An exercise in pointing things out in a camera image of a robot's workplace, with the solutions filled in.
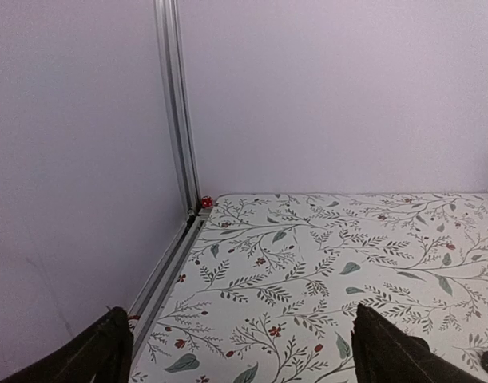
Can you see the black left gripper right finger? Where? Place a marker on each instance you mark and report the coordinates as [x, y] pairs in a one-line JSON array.
[[383, 353]]

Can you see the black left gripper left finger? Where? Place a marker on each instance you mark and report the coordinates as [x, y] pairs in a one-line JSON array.
[[101, 353]]

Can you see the small red object at corner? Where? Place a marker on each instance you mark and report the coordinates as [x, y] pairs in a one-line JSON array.
[[206, 202]]

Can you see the left aluminium table rail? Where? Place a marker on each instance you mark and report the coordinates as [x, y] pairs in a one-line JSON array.
[[156, 290]]

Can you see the left aluminium frame post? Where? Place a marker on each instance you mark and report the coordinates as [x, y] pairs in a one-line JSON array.
[[176, 102]]

